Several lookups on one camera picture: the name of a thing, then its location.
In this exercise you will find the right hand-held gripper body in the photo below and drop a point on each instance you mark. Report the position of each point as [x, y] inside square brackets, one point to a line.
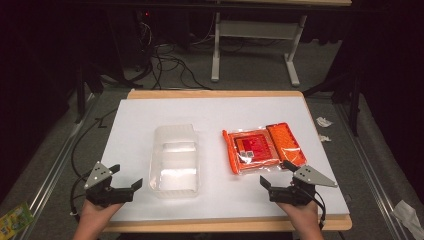
[296, 195]

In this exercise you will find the dark metal stand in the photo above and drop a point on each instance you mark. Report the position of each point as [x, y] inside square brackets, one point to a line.
[83, 90]
[350, 96]

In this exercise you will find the white metal desk frame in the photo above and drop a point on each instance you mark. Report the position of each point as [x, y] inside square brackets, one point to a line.
[256, 31]

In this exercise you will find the person's right hand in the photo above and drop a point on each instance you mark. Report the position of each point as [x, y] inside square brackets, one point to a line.
[303, 215]

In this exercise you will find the crumpled white paper scrap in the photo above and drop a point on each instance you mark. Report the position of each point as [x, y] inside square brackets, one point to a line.
[323, 122]
[324, 137]

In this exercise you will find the white crumpled plastic sheet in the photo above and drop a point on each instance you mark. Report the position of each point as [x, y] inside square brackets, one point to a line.
[408, 215]

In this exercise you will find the person's left hand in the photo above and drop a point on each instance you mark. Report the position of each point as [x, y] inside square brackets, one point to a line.
[96, 213]

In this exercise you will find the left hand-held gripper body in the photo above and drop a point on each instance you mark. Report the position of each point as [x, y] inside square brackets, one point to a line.
[100, 193]

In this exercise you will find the metal floor rail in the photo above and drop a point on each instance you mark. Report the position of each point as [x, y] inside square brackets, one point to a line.
[53, 166]
[370, 173]

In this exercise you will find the green printed packet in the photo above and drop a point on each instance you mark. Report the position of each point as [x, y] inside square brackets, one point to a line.
[13, 220]

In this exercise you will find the orange toy set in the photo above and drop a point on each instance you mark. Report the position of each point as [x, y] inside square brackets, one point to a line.
[260, 148]

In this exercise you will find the white table mat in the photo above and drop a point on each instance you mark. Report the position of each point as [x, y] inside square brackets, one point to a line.
[213, 113]

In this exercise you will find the clear plastic container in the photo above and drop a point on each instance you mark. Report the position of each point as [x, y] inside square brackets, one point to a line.
[175, 160]

